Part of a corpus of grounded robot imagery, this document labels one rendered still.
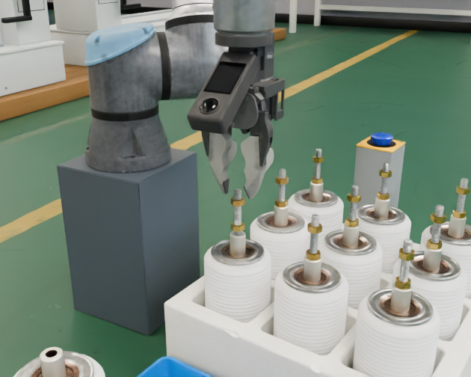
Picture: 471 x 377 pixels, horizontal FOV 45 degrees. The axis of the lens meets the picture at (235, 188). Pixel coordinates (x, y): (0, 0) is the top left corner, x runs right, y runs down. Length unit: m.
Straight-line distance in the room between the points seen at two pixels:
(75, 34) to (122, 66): 2.35
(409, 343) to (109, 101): 0.59
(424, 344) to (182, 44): 0.59
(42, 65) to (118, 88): 1.87
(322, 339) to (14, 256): 0.85
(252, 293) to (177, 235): 0.31
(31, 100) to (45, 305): 1.59
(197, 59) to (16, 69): 1.82
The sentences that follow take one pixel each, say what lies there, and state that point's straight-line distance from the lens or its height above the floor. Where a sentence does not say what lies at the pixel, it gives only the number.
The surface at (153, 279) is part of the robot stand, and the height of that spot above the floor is 0.11.
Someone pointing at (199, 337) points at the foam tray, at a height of 0.15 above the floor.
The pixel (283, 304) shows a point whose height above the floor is 0.23.
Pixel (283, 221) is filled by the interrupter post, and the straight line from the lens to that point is 0.89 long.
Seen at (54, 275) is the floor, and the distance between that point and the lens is 1.30.
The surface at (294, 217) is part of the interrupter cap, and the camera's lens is 0.91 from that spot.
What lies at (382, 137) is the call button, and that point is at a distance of 1.09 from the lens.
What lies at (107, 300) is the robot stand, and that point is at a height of 0.05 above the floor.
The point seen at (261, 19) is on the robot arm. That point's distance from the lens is 0.69.
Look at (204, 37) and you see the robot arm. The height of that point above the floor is 0.51.
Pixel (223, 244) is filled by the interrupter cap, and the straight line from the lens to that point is 0.82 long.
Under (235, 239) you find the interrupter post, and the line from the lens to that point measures 0.79.
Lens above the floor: 0.64
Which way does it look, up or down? 22 degrees down
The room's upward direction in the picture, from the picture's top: straight up
